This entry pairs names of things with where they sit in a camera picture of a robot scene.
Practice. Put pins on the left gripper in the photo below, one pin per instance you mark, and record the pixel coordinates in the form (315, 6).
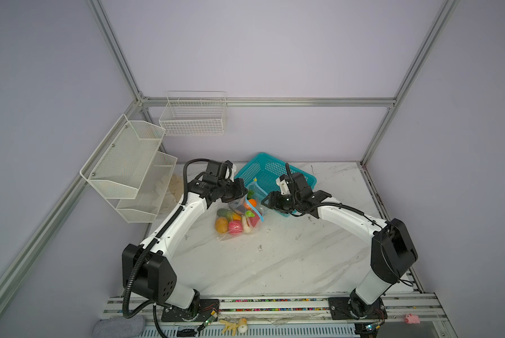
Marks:
(240, 190)

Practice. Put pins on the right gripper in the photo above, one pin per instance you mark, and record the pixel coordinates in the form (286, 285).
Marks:
(273, 198)

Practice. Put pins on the clear zip top bag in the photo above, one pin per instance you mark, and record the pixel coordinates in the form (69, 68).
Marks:
(239, 207)

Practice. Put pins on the pink toy fruit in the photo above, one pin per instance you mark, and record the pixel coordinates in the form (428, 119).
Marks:
(235, 228)

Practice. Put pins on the yellow toy mango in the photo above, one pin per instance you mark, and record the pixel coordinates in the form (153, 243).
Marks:
(221, 225)

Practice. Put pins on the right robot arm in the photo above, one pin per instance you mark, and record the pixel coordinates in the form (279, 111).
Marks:
(392, 250)

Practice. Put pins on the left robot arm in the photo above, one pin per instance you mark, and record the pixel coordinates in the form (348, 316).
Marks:
(148, 276)

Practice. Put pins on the white mesh lower shelf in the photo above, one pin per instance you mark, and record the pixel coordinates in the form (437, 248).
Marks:
(146, 206)

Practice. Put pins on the white mesh shelf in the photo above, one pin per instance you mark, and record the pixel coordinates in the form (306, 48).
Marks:
(117, 169)
(146, 206)

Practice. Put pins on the white mesh upper shelf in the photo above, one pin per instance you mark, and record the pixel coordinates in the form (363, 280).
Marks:
(117, 169)

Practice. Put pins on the wooden toy figure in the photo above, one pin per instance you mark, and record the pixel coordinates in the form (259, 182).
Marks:
(241, 327)

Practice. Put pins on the grey cloth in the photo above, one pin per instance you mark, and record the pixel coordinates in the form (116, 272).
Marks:
(119, 327)

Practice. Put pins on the pink toy pig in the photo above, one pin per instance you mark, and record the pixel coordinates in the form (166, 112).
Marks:
(412, 319)

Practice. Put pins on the white wire basket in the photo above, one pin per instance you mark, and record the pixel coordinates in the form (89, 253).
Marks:
(194, 113)

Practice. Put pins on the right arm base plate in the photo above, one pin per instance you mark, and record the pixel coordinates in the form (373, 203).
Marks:
(353, 308)

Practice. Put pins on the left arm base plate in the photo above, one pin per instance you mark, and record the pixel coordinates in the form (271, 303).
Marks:
(199, 311)

